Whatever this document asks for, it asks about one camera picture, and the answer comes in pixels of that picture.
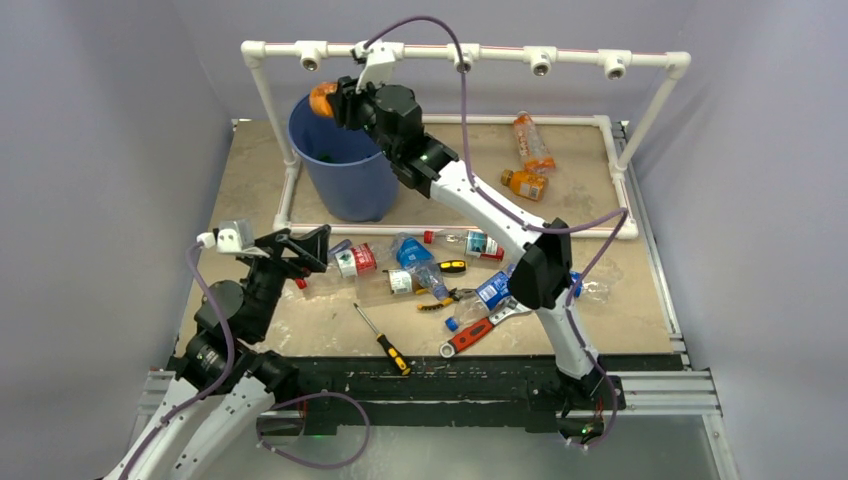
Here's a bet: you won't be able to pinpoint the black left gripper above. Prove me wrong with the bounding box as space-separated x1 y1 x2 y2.
241 223 329 338

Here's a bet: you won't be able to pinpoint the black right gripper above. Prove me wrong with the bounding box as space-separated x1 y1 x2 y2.
327 73 398 163

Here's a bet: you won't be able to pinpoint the orange crushed bottle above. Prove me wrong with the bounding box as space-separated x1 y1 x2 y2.
308 82 337 118

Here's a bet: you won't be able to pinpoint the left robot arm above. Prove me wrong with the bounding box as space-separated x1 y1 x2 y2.
107 219 331 479

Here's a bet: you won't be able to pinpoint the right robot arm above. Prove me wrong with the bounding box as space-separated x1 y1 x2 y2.
308 77 616 407

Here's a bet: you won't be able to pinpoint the blue plastic bin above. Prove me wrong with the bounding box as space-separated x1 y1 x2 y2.
287 96 400 222

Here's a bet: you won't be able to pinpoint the red cap crushed bottle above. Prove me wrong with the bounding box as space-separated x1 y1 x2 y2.
294 241 390 295

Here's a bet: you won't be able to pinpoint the blue label crushed bottle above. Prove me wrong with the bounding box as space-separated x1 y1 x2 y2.
391 233 446 296

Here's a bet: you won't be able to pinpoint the yellow black screwdriver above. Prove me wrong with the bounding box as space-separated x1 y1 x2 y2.
353 303 411 376

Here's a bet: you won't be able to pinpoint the red label clear bottle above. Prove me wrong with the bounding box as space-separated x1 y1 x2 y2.
423 229 505 262

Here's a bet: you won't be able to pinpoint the tall orange bottle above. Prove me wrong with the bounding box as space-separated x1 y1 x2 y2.
513 111 556 175

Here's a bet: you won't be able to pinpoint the red adjustable wrench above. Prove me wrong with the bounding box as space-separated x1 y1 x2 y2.
439 297 532 359

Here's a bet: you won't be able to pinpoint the short orange juice bottle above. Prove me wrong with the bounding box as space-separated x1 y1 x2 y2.
500 169 548 202

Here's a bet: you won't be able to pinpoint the small blue label bottle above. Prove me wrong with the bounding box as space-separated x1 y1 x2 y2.
444 264 515 332

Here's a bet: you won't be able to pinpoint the pepsi label bottle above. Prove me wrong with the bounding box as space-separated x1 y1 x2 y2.
571 271 615 304

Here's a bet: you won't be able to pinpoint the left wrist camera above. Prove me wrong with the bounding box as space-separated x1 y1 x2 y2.
196 218 269 258

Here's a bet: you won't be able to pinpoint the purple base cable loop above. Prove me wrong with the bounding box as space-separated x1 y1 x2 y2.
254 390 371 470

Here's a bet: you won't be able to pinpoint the yellow handle pliers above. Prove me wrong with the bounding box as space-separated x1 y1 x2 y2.
417 259 473 311

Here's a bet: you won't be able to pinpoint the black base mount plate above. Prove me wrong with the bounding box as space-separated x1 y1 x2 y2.
165 354 684 435

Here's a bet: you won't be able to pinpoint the white PVC pipe frame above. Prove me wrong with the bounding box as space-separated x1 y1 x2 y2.
241 40 692 233

